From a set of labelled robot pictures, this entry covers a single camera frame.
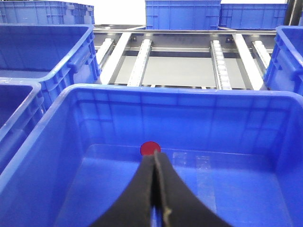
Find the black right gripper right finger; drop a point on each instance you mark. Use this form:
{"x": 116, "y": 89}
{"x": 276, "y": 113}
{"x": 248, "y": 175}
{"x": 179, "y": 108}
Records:
{"x": 179, "y": 206}

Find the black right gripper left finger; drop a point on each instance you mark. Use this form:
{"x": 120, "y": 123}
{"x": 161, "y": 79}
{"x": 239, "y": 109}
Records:
{"x": 133, "y": 208}

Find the red round button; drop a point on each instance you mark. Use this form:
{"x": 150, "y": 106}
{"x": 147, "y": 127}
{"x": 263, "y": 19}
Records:
{"x": 149, "y": 148}

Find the right blue plastic crate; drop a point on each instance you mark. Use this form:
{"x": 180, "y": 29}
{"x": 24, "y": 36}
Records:
{"x": 239, "y": 152}

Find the blue plastic crate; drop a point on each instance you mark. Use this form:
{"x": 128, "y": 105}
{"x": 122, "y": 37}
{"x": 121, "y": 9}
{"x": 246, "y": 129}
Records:
{"x": 21, "y": 108}
{"x": 239, "y": 152}

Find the left roller track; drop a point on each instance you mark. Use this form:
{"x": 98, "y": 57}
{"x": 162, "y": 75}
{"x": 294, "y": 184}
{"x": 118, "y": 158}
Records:
{"x": 138, "y": 71}

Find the roller track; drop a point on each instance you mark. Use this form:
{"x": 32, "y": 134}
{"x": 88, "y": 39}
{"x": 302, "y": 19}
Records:
{"x": 221, "y": 76}
{"x": 138, "y": 71}

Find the right roller track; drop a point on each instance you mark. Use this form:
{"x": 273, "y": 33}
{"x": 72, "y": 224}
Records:
{"x": 221, "y": 76}

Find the left blue plastic crate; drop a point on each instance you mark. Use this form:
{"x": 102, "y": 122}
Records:
{"x": 21, "y": 108}

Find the blue crate far right edge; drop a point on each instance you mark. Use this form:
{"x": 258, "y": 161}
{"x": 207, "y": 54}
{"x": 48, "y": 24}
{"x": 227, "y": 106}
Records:
{"x": 285, "y": 70}

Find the far left blue crate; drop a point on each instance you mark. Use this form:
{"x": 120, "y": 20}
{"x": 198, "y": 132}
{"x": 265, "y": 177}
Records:
{"x": 55, "y": 56}

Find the far right blue crate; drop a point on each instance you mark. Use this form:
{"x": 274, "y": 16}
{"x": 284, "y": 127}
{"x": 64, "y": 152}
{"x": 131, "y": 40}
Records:
{"x": 182, "y": 14}

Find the back row blue crate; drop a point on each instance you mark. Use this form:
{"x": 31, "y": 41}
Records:
{"x": 252, "y": 16}

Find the far top-left blue crate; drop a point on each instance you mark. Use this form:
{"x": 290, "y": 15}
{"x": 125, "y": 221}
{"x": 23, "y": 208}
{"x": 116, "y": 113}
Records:
{"x": 39, "y": 12}

